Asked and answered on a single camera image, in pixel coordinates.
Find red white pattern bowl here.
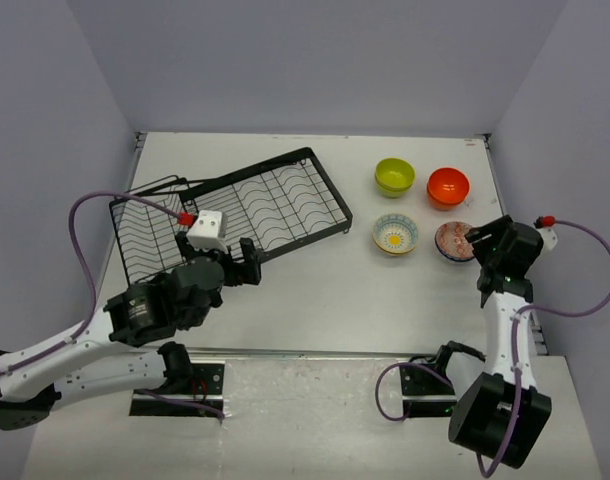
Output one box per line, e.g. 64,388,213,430
434,221,475,263

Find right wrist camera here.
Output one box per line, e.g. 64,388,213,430
534,216,558,251

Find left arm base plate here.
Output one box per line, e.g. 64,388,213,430
129,360,226,420

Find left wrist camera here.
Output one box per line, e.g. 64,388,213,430
186,210,227,252

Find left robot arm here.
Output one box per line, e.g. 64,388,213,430
0,238,261,431

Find yellow blue pattern ceramic bowl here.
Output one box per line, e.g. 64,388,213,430
372,213,420,256

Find black wire dish rack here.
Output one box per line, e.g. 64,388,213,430
109,147,353,284

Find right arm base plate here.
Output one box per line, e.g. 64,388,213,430
399,366,456,419

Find green bowl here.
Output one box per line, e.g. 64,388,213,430
375,158,416,191
375,171,415,198

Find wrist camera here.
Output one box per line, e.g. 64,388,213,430
534,216,558,251
186,210,227,252

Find orange bowl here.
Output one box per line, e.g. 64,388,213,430
426,189,469,211
426,167,470,192

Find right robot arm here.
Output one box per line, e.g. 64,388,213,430
431,215,552,479

